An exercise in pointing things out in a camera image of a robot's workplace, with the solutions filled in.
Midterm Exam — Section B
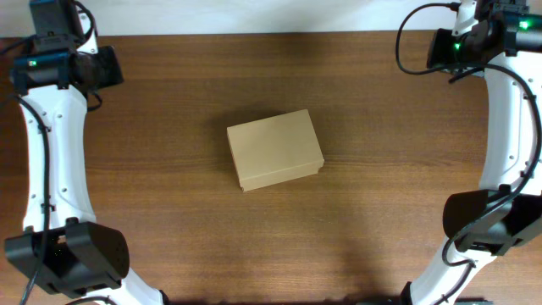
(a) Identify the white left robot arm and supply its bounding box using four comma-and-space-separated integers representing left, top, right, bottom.
4, 0, 168, 304

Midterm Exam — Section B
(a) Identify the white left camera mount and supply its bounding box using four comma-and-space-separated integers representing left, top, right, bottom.
75, 11, 99, 55

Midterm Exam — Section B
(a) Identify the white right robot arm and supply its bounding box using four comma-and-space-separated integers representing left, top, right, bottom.
400, 1, 541, 304

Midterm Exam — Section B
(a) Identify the brown cardboard box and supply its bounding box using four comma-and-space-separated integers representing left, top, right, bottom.
227, 109, 324, 192

